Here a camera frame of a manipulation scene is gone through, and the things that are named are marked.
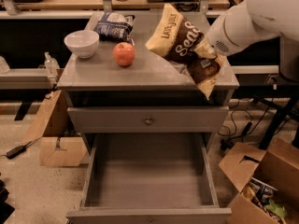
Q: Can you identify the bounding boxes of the wooden workbench in background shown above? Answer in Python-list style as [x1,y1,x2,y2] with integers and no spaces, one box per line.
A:
[16,0,242,16]

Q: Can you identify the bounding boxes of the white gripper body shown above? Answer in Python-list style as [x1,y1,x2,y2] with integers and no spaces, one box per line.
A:
[206,4,249,56]

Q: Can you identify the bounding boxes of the open cardboard box with snacks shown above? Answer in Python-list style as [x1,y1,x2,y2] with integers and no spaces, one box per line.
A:
[219,138,299,224]

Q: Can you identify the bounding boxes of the clear plastic bottle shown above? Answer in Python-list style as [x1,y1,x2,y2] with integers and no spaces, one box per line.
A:
[44,52,60,76]

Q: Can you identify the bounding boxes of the black chair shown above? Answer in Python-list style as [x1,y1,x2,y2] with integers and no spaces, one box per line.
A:
[251,35,299,151]

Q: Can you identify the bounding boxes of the grey drawer cabinet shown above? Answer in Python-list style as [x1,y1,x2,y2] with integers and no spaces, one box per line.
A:
[56,11,240,224]

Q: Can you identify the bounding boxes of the red apple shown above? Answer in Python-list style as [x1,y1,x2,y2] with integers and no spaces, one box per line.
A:
[113,42,135,67]

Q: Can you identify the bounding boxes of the closed grey top drawer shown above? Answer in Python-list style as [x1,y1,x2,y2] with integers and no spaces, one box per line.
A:
[67,106,228,133]

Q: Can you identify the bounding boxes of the white ceramic bowl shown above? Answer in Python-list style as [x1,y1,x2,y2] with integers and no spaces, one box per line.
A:
[64,30,99,58]

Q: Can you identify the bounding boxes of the black power adapter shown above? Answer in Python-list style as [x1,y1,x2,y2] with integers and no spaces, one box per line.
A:
[6,145,26,160]

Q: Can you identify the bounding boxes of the black floor cables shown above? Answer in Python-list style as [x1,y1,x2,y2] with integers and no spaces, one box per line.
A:
[217,98,261,151]

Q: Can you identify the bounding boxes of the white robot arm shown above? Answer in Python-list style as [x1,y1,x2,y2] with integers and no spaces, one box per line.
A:
[194,0,299,59]

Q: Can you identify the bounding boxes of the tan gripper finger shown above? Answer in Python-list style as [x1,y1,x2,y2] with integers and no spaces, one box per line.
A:
[193,38,217,59]

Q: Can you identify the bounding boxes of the blue chip bag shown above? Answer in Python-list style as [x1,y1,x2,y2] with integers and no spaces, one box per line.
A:
[94,12,135,42]

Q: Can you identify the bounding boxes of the open grey middle drawer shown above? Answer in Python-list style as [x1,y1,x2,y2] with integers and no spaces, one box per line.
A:
[66,133,232,224]

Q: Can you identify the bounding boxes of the cardboard box on left floor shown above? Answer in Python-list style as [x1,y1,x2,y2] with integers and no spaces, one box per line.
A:
[21,91,87,167]

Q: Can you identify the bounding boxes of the brown sea salt chip bag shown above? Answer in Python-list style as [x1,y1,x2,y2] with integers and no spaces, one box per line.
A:
[146,4,225,99]

